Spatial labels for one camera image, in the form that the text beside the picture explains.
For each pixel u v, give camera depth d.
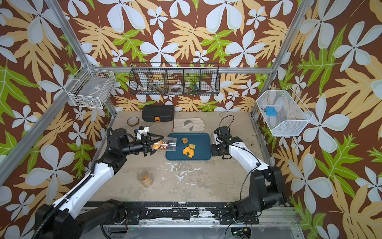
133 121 1.15
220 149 0.74
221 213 0.75
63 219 0.38
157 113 1.15
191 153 0.96
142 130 0.72
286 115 0.82
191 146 0.99
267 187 0.43
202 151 1.04
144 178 0.80
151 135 0.67
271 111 0.86
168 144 0.70
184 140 1.02
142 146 0.65
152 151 0.69
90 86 0.85
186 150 0.96
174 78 0.98
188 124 1.11
